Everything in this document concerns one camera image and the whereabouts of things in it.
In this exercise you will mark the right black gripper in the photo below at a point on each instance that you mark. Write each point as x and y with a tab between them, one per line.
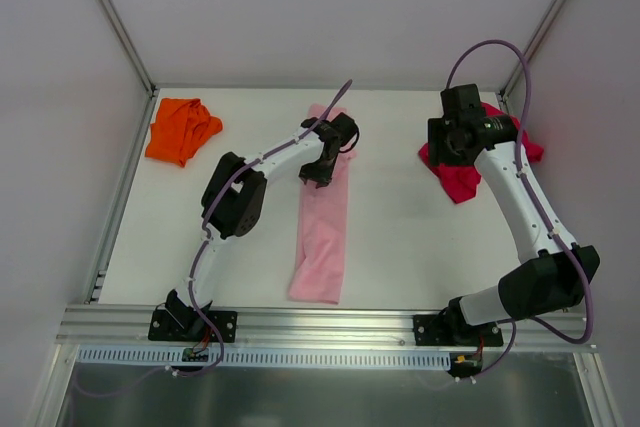
442	142

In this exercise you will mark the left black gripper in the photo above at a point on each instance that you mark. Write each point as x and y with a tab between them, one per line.
323	162

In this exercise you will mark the light pink t shirt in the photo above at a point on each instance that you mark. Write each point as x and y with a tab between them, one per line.
321	238

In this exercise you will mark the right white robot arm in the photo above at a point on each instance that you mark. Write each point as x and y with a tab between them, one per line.
555	270

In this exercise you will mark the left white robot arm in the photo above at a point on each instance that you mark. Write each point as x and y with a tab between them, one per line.
232	204

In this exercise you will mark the magenta t shirt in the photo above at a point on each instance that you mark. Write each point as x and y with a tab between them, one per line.
460	183

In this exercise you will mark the orange t shirt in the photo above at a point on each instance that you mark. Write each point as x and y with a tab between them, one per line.
180	129

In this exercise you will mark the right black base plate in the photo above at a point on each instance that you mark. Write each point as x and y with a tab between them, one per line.
435	330

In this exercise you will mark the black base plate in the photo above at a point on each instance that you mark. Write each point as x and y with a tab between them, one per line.
164	327
435	330

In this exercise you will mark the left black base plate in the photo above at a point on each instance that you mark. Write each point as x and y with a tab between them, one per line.
164	327

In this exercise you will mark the aluminium mounting rail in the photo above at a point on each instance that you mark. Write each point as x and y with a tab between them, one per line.
253	327

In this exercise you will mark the white slotted cable duct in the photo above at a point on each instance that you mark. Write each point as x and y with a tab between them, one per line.
255	357

